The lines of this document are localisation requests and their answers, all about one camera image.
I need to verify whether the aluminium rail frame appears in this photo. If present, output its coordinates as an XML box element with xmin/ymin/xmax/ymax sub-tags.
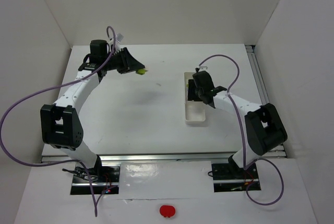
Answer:
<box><xmin>39</xmin><ymin>44</ymin><xmax>288</xmax><ymax>163</ymax></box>

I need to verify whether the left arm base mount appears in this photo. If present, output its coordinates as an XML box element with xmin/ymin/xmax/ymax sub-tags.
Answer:
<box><xmin>62</xmin><ymin>166</ymin><xmax>121</xmax><ymax>195</ymax></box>

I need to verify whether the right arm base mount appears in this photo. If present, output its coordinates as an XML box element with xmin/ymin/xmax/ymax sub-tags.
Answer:
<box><xmin>207</xmin><ymin>163</ymin><xmax>261</xmax><ymax>193</ymax></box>

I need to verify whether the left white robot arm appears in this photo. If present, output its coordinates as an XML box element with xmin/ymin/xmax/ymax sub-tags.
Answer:
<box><xmin>40</xmin><ymin>39</ymin><xmax>146</xmax><ymax>176</ymax></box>

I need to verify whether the white divided sorting tray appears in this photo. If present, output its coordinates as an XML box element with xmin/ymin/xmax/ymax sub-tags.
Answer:
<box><xmin>184</xmin><ymin>72</ymin><xmax>206</xmax><ymax>125</ymax></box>

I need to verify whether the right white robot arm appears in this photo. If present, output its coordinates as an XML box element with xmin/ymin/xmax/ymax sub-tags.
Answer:
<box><xmin>187</xmin><ymin>68</ymin><xmax>288</xmax><ymax>179</ymax></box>

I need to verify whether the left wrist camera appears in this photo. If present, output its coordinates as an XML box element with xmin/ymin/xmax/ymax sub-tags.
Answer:
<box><xmin>113</xmin><ymin>33</ymin><xmax>124</xmax><ymax>47</ymax></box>

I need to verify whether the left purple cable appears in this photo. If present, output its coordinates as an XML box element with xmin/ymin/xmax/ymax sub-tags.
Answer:
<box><xmin>0</xmin><ymin>26</ymin><xmax>118</xmax><ymax>217</ymax></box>

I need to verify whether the red round button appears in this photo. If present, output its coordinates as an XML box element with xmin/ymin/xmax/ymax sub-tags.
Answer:
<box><xmin>159</xmin><ymin>205</ymin><xmax>176</xmax><ymax>218</ymax></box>

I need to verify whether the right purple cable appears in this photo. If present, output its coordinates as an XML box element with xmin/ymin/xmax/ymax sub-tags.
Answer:
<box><xmin>197</xmin><ymin>54</ymin><xmax>285</xmax><ymax>206</ymax></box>

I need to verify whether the purple cable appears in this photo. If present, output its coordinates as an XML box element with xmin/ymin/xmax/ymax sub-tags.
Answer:
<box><xmin>197</xmin><ymin>54</ymin><xmax>285</xmax><ymax>206</ymax></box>
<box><xmin>0</xmin><ymin>26</ymin><xmax>118</xmax><ymax>217</ymax></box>

